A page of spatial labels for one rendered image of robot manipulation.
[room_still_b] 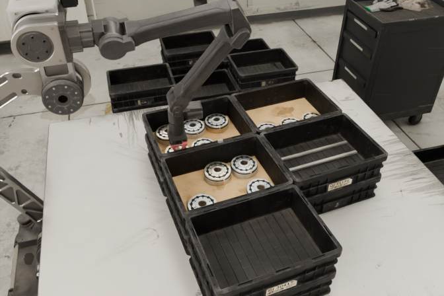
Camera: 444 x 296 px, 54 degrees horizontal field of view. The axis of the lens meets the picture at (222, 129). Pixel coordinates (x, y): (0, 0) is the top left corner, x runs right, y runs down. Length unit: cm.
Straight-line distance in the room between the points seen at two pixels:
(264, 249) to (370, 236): 46
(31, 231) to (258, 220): 126
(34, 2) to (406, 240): 146
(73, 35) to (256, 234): 84
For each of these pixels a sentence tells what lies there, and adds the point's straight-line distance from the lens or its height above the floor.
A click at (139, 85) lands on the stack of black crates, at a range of 289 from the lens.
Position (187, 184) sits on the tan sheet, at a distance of 165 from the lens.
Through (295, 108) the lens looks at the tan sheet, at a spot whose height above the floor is 83.
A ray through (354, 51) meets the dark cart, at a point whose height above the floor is 58.
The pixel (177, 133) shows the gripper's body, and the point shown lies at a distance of 165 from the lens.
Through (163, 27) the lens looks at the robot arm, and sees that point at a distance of 128.
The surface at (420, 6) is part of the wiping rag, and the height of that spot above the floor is 88.
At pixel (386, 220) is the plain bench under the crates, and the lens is 181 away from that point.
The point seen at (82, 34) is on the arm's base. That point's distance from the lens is 127.
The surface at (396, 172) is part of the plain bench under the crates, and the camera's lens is 202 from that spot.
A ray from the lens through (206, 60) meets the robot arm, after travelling 142.
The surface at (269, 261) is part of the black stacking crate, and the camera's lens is 143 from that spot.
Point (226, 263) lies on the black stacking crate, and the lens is 142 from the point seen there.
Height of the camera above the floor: 198
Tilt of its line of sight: 38 degrees down
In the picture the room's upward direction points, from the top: straight up
